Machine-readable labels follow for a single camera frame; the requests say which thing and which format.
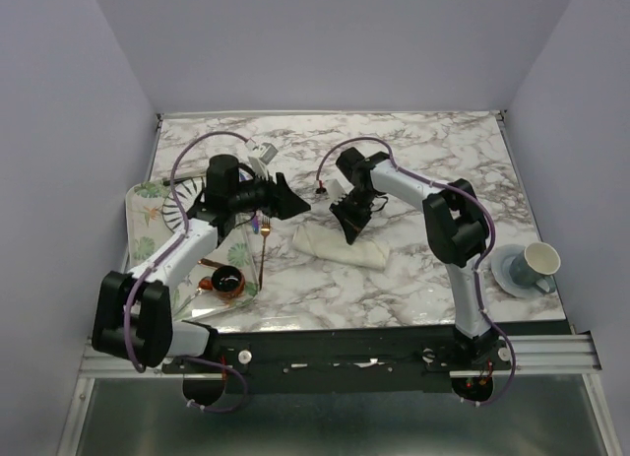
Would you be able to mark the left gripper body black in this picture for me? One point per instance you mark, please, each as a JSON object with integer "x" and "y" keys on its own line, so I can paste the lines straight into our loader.
{"x": 262, "y": 195}

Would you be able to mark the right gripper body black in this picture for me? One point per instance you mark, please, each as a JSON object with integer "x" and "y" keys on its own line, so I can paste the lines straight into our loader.
{"x": 361, "y": 200}

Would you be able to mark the rose gold fork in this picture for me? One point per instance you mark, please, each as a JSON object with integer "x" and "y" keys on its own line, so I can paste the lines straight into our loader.
{"x": 265, "y": 229}

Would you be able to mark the white cloth napkin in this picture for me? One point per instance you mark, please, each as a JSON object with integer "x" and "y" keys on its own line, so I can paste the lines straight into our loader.
{"x": 331, "y": 245}

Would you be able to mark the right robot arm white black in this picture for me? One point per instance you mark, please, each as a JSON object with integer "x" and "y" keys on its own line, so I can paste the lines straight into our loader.
{"x": 458, "y": 231}

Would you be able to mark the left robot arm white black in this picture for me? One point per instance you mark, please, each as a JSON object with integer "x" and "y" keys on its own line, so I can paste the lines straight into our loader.
{"x": 133, "y": 316}

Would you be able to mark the white plate blue stripes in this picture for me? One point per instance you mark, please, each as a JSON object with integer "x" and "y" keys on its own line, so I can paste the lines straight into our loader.
{"x": 187, "y": 192}

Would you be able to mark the black and copper small bowl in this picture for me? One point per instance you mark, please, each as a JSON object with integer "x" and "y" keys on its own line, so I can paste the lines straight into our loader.
{"x": 228, "y": 282}

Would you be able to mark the green chopsticks on tray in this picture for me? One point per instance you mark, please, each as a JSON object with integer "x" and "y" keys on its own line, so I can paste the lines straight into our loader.
{"x": 181, "y": 179}

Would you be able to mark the copper spoon on tray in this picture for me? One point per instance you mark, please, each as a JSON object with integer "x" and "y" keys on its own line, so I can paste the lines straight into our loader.
{"x": 207, "y": 281}

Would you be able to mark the leaf pattern serving tray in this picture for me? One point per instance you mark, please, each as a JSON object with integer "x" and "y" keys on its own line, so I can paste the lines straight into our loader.
{"x": 147, "y": 233}

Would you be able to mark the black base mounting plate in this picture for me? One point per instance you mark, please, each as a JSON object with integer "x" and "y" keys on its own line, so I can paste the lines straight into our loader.
{"x": 423, "y": 358}

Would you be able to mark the white saucer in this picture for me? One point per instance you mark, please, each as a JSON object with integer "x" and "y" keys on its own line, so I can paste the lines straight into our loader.
{"x": 500, "y": 262}

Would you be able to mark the blue grey mug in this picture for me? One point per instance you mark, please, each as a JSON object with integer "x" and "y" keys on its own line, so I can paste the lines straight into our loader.
{"x": 535, "y": 267}

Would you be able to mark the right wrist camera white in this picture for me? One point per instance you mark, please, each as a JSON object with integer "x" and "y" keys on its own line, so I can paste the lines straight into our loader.
{"x": 332, "y": 189}

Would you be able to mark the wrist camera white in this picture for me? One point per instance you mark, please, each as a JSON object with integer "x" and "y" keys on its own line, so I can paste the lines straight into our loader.
{"x": 260, "y": 156}
{"x": 332, "y": 189}

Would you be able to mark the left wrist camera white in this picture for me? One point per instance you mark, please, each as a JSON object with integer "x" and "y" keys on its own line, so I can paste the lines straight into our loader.
{"x": 260, "y": 156}

